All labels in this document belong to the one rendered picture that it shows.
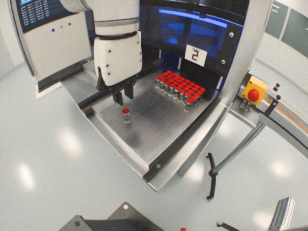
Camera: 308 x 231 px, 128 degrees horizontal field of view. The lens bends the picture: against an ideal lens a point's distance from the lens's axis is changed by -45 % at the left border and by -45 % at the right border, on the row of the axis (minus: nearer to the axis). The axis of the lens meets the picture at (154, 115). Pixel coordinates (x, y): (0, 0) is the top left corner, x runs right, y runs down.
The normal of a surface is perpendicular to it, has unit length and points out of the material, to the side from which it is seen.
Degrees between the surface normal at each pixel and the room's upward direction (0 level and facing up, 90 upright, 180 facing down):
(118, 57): 91
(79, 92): 0
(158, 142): 0
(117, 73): 93
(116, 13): 90
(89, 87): 0
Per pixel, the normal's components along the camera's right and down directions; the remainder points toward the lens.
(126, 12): 0.61, 0.60
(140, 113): 0.04, -0.67
